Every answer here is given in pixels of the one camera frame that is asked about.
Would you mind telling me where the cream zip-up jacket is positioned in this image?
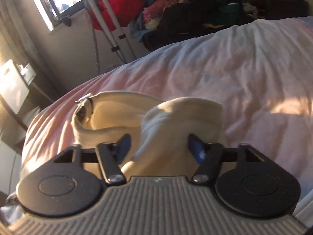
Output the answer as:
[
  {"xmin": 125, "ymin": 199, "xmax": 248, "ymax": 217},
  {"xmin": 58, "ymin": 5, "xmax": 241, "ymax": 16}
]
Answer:
[{"xmin": 71, "ymin": 91, "xmax": 226, "ymax": 178}]

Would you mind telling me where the pile of assorted clothes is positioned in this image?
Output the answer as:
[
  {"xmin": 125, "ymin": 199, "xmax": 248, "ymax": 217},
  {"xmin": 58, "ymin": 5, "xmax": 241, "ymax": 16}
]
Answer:
[{"xmin": 130, "ymin": 0, "xmax": 258, "ymax": 52}]

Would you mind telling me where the pastel pink bed sheet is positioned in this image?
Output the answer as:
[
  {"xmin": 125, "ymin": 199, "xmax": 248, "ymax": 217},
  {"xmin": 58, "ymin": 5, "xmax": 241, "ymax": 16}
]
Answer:
[{"xmin": 19, "ymin": 16, "xmax": 313, "ymax": 221}]

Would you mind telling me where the white back black chair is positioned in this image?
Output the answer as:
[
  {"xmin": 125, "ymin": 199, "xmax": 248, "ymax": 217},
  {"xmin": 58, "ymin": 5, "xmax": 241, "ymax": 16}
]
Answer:
[{"xmin": 0, "ymin": 59, "xmax": 55, "ymax": 152}]

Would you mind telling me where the teal curtain left of window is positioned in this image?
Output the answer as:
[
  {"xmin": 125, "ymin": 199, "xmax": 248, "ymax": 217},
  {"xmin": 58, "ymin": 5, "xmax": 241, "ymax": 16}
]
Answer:
[{"xmin": 1, "ymin": 0, "xmax": 65, "ymax": 101}]

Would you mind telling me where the red bag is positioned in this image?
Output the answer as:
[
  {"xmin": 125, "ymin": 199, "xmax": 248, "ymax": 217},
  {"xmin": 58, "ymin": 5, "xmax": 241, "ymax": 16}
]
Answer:
[{"xmin": 90, "ymin": 0, "xmax": 144, "ymax": 31}]

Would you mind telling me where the black armchair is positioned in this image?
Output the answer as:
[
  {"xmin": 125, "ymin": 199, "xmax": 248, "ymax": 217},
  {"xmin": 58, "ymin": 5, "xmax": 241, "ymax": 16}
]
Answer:
[{"xmin": 242, "ymin": 0, "xmax": 309, "ymax": 20}]

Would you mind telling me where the white garment steamer stand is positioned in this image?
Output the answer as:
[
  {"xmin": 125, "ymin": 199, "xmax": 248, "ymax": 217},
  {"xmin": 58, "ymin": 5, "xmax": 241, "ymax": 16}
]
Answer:
[{"xmin": 83, "ymin": 0, "xmax": 137, "ymax": 64}]

